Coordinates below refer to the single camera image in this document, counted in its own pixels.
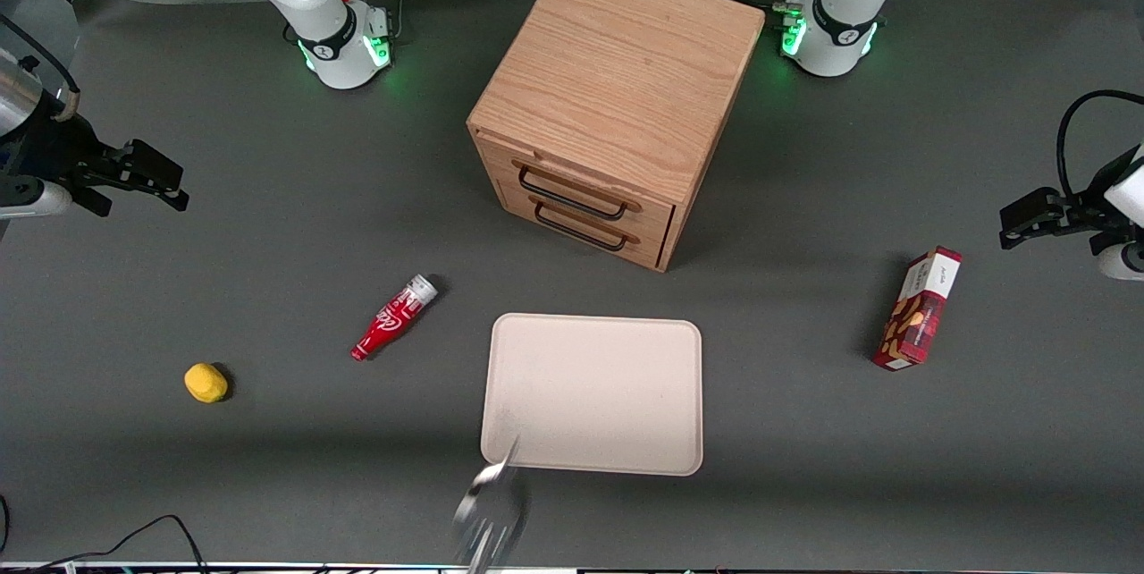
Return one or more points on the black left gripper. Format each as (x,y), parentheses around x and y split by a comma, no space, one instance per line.
(1096,192)

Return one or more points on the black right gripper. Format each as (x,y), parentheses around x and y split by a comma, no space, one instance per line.
(55,147)

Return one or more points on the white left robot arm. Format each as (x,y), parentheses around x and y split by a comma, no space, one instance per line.
(845,15)

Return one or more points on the wooden drawer cabinet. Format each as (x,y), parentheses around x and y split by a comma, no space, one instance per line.
(617,64)

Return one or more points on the red plaid cookie box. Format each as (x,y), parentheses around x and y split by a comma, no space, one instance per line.
(919,310)

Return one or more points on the yellow lemon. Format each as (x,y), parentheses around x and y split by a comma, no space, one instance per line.
(206,383)

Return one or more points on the red cola bottle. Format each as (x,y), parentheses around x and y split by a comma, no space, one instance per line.
(391,324)

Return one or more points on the silver metal fork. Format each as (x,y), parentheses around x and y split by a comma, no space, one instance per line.
(487,511)

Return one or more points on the beige rectangular tray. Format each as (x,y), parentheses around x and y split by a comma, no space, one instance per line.
(594,395)

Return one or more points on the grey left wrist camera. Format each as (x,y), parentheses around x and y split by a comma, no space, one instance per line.
(1124,259)

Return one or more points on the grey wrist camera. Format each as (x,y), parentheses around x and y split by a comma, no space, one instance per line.
(1124,259)
(31,197)

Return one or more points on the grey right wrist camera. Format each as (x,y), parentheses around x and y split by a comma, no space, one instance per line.
(31,197)

